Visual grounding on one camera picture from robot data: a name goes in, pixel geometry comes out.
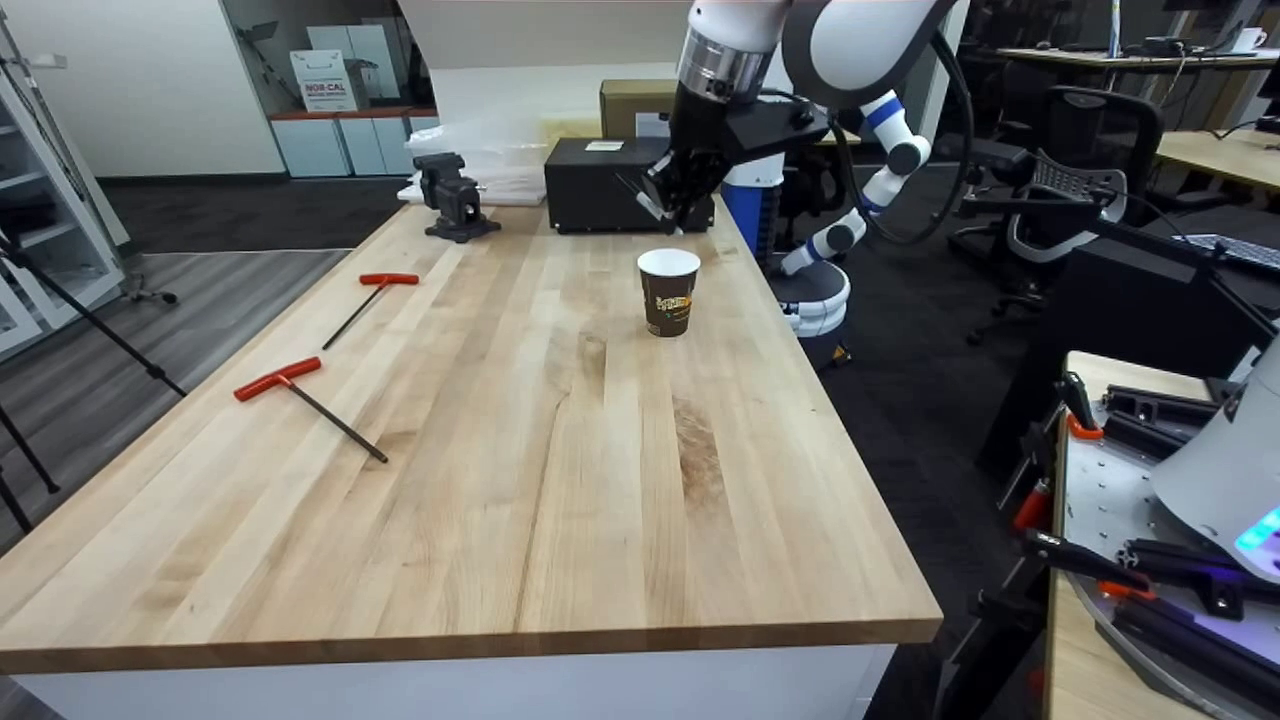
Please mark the black orange bar clamp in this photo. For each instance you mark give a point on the black orange bar clamp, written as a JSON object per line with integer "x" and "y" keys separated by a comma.
{"x": 1077, "y": 404}

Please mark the long wooden desk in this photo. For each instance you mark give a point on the long wooden desk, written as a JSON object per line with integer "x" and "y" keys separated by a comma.
{"x": 1203, "y": 59}

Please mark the black camera tripod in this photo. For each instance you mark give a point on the black camera tripod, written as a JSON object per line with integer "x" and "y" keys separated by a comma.
{"x": 81, "y": 306}

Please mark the white printed sign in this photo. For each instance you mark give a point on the white printed sign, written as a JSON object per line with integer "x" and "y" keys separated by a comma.
{"x": 324, "y": 81}

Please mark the grey metal plate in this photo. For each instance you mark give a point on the grey metal plate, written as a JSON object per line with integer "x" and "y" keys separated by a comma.
{"x": 1115, "y": 495}

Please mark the black control box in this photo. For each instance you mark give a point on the black control box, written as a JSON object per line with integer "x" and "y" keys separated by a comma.
{"x": 595, "y": 185}

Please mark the brown cardboard box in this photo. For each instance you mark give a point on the brown cardboard box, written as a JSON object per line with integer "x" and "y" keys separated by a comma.
{"x": 627, "y": 105}

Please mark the white blue jointed arm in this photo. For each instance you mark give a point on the white blue jointed arm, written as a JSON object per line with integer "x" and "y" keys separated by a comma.
{"x": 813, "y": 300}

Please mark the white shelf rack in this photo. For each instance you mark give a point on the white shelf rack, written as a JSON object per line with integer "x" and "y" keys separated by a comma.
{"x": 46, "y": 214}

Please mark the black orange quick clamp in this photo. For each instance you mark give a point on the black orange quick clamp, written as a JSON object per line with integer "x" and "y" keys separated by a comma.
{"x": 1065, "y": 554}

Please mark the black clamp frame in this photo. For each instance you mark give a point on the black clamp frame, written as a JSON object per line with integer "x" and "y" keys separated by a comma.
{"x": 995, "y": 643}

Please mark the white storage box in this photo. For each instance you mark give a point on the white storage box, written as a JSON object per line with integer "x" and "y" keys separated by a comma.
{"x": 382, "y": 54}

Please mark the light wooden desk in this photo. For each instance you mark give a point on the light wooden desk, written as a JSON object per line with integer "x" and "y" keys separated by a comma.
{"x": 1227, "y": 159}

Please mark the grey tilted device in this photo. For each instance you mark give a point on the grey tilted device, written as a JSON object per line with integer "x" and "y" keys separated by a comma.
{"x": 1227, "y": 466}

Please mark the black clamp bar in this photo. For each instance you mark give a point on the black clamp bar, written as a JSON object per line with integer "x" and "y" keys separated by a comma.
{"x": 1187, "y": 646}

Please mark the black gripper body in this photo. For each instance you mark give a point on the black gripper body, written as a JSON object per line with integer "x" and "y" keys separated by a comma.
{"x": 713, "y": 126}

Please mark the black bench vise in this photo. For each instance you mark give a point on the black bench vise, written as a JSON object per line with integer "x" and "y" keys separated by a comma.
{"x": 455, "y": 198}

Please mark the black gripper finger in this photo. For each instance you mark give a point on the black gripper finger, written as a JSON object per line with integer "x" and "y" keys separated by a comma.
{"x": 662, "y": 183}
{"x": 696, "y": 201}

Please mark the mesh office chair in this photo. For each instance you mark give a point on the mesh office chair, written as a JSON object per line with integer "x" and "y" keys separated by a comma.
{"x": 1107, "y": 135}

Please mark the brown paper coffee cup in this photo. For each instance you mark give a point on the brown paper coffee cup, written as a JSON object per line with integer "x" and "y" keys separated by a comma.
{"x": 669, "y": 300}

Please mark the low white cabinet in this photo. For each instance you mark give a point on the low white cabinet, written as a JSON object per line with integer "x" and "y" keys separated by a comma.
{"x": 312, "y": 146}

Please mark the wooden side table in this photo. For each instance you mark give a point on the wooden side table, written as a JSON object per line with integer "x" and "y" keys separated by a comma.
{"x": 1080, "y": 666}

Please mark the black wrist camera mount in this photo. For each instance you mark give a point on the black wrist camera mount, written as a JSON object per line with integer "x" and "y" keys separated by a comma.
{"x": 794, "y": 126}

